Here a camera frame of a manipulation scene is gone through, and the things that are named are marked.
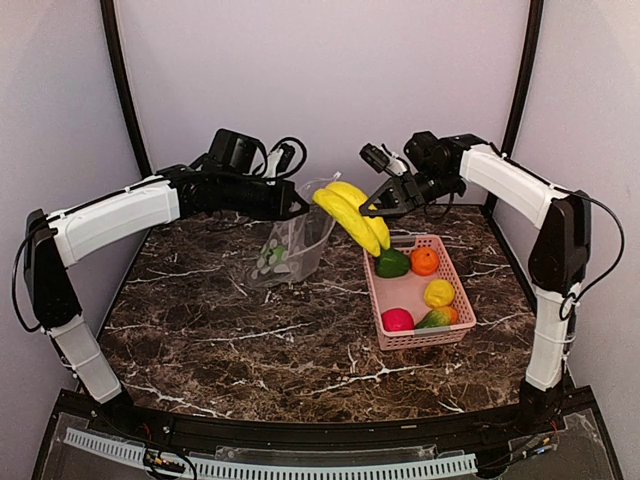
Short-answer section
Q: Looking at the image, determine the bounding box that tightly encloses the orange green toy mango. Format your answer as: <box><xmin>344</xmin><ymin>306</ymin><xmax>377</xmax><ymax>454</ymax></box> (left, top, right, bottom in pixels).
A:
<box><xmin>415</xmin><ymin>306</ymin><xmax>459</xmax><ymax>329</ymax></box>

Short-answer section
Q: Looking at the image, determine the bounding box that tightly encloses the yellow toy banana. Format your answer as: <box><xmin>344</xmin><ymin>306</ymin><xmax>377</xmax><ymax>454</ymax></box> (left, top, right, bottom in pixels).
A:
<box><xmin>312</xmin><ymin>181</ymin><xmax>391</xmax><ymax>257</ymax></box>

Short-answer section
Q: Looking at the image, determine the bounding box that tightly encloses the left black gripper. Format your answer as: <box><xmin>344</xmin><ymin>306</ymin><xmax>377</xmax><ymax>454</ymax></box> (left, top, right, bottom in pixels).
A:
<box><xmin>222</xmin><ymin>173</ymin><xmax>311</xmax><ymax>221</ymax></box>

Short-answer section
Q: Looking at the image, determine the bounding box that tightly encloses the black front rail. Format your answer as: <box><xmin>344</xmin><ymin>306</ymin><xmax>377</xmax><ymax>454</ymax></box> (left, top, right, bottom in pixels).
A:
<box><xmin>54</xmin><ymin>387</ymin><xmax>594</xmax><ymax>453</ymax></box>

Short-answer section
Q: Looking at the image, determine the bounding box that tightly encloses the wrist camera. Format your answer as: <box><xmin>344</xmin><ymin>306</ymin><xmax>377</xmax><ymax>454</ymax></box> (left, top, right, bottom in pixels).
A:
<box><xmin>359</xmin><ymin>143</ymin><xmax>409</xmax><ymax>176</ymax></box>
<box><xmin>263</xmin><ymin>136</ymin><xmax>308</xmax><ymax>181</ymax></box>

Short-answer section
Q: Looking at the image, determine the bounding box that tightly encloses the white slotted cable duct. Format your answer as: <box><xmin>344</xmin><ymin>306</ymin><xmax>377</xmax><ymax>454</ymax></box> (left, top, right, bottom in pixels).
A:
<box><xmin>63</xmin><ymin>427</ymin><xmax>478</xmax><ymax>479</ymax></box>

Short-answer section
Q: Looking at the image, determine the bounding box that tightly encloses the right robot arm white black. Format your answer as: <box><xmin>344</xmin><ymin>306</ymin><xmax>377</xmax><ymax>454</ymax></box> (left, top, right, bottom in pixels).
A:
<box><xmin>360</xmin><ymin>131</ymin><xmax>599</xmax><ymax>392</ymax></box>

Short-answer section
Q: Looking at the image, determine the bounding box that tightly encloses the clear zip top bag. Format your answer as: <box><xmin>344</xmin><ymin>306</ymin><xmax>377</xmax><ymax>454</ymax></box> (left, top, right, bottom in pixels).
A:
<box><xmin>247</xmin><ymin>171</ymin><xmax>342</xmax><ymax>288</ymax></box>

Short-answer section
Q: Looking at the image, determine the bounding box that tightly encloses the green toy cabbage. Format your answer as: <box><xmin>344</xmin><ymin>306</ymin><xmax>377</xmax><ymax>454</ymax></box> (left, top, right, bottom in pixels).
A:
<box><xmin>262</xmin><ymin>244</ymin><xmax>288</xmax><ymax>266</ymax></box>

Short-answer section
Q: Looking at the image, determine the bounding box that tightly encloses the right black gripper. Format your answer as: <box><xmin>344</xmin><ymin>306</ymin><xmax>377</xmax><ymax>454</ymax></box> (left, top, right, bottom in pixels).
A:
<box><xmin>356</xmin><ymin>167</ymin><xmax>462</xmax><ymax>220</ymax></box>

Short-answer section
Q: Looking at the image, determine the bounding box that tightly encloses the yellow toy lemon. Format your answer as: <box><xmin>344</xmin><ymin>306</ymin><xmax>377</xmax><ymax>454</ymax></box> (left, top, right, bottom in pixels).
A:
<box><xmin>423</xmin><ymin>279</ymin><xmax>455</xmax><ymax>309</ymax></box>

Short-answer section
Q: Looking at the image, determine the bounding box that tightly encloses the black frame post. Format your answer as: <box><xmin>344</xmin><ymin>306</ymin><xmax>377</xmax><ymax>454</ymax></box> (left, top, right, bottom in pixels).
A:
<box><xmin>99</xmin><ymin>0</ymin><xmax>152</xmax><ymax>177</ymax></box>
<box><xmin>502</xmin><ymin>0</ymin><xmax>544</xmax><ymax>155</ymax></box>

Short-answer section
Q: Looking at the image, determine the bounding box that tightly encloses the red toy apple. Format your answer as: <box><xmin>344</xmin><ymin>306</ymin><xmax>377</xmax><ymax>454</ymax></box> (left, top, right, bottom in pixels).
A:
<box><xmin>381</xmin><ymin>308</ymin><xmax>415</xmax><ymax>332</ymax></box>

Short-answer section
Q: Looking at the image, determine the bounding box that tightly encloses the orange toy fruit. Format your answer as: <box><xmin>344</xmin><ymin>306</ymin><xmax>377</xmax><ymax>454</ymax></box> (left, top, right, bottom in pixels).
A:
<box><xmin>410</xmin><ymin>247</ymin><xmax>440</xmax><ymax>276</ymax></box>

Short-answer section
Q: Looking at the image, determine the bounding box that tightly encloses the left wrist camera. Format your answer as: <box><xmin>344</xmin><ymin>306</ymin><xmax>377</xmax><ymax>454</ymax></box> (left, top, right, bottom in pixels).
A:
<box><xmin>263</xmin><ymin>136</ymin><xmax>308</xmax><ymax>181</ymax></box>

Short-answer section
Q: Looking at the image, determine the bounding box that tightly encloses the green toy bell pepper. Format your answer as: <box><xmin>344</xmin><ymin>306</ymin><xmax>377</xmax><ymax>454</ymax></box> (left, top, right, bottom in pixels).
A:
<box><xmin>375</xmin><ymin>248</ymin><xmax>411</xmax><ymax>279</ymax></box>

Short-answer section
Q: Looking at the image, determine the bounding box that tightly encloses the left black frame post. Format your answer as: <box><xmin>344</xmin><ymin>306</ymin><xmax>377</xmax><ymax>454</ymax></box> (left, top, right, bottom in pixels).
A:
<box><xmin>99</xmin><ymin>0</ymin><xmax>152</xmax><ymax>177</ymax></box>

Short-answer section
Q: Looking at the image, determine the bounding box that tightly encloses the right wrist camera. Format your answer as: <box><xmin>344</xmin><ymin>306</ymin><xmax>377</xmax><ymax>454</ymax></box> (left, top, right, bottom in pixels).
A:
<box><xmin>359</xmin><ymin>143</ymin><xmax>409</xmax><ymax>176</ymax></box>

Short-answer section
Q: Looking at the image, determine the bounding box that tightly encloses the right black frame post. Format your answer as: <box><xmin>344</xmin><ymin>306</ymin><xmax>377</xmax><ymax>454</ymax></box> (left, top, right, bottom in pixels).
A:
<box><xmin>502</xmin><ymin>0</ymin><xmax>544</xmax><ymax>155</ymax></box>

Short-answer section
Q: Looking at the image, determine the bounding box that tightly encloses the pink perforated plastic basket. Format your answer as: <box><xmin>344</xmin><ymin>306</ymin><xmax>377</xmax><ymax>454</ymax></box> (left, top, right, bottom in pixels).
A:
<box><xmin>363</xmin><ymin>235</ymin><xmax>477</xmax><ymax>351</ymax></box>

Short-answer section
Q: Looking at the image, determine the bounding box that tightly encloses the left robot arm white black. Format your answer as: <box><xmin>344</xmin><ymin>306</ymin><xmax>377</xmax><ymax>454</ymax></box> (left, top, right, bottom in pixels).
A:
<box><xmin>12</xmin><ymin>129</ymin><xmax>309</xmax><ymax>436</ymax></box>

